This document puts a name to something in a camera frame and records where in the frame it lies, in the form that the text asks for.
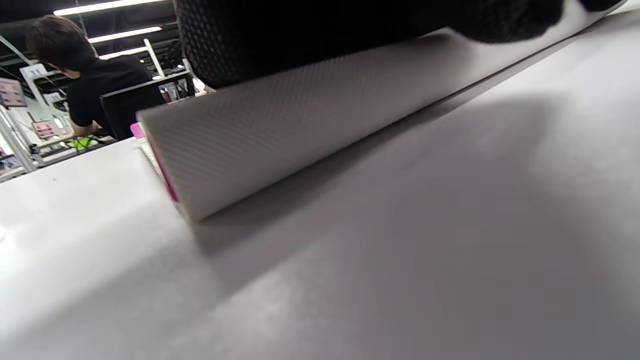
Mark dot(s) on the ceiling light strip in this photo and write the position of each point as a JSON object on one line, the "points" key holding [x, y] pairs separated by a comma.
{"points": [[122, 52], [105, 6], [125, 34]]}

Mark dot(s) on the person's left hand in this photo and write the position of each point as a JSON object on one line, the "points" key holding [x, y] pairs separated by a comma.
{"points": [[300, 30]]}

